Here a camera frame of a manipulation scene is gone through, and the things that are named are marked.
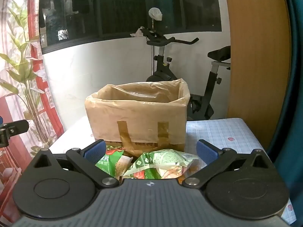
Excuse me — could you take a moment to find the black exercise bike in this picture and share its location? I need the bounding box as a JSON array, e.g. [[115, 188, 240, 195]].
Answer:
[[140, 27, 231, 121]]

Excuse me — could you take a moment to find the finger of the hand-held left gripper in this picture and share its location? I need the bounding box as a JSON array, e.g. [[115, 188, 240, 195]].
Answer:
[[0, 120, 29, 147]]

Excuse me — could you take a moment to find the white plastic bag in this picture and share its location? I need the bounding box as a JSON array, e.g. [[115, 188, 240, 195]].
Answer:
[[148, 8, 163, 21]]

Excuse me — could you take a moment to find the crumpled white tissue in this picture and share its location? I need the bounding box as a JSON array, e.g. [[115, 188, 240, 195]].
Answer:
[[130, 26, 146, 38]]

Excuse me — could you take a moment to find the teal curtain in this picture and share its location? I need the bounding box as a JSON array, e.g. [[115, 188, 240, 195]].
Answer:
[[265, 0, 303, 225]]

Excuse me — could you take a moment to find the large green snack packet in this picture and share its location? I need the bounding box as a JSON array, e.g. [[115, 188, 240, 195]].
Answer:
[[123, 149, 201, 180]]

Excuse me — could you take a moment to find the brown cardboard box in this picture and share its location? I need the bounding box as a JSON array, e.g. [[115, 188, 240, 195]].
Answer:
[[85, 80, 190, 158]]

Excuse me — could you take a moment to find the thin metal pole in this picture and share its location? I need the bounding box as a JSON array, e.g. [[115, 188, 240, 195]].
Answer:
[[151, 20, 156, 76]]

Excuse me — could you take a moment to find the red bamboo print curtain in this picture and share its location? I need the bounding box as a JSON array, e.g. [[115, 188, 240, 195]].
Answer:
[[0, 0, 66, 227]]

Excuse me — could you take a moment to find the wooden board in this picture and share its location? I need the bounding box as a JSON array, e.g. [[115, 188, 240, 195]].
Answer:
[[224, 0, 293, 152]]

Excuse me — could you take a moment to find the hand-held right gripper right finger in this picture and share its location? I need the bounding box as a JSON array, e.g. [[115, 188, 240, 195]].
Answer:
[[183, 139, 275, 190]]

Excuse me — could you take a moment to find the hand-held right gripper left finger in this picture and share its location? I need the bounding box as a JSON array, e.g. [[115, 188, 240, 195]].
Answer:
[[32, 139, 119, 189]]

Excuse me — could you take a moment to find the clear plastic box liner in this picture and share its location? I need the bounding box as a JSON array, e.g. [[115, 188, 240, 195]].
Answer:
[[85, 79, 191, 146]]

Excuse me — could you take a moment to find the small green snack packet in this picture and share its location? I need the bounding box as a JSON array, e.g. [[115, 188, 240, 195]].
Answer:
[[95, 145, 133, 180]]

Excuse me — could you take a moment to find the dark window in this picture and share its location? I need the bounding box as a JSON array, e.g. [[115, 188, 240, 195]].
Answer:
[[38, 0, 223, 55]]

